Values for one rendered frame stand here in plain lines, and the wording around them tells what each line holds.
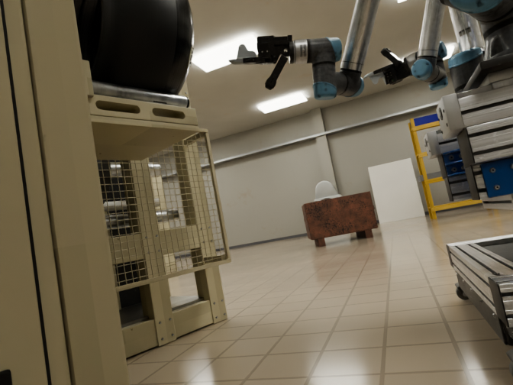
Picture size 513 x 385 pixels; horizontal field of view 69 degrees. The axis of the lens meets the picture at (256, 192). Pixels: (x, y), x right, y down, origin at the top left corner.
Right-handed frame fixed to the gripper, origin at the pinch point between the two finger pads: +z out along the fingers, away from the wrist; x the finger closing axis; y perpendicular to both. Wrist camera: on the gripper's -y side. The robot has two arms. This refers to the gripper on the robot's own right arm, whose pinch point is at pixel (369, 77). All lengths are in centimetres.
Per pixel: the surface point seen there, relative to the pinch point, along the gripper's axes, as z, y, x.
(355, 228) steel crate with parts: 234, 132, 321
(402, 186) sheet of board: 357, 128, 793
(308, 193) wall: 612, 83, 725
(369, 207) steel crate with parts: 214, 108, 342
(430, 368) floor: -34, 95, -88
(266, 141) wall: 703, -111, 707
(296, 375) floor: -2, 93, -104
